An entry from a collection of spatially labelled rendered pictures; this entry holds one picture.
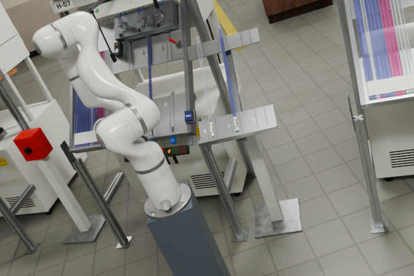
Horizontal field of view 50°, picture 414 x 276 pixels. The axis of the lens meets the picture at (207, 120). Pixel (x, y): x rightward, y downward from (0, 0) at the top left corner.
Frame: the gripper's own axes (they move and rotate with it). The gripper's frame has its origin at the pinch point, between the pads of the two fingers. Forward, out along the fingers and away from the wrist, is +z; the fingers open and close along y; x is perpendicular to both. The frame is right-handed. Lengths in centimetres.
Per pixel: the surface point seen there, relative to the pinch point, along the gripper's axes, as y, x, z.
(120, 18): -13, 68, 4
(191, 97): 21.0, 20.7, 11.1
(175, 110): 12.7, 15.1, 10.1
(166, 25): 13, 57, 4
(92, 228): -81, -33, 72
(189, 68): 21.1, 35.4, 10.8
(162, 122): 5.8, 10.5, 10.1
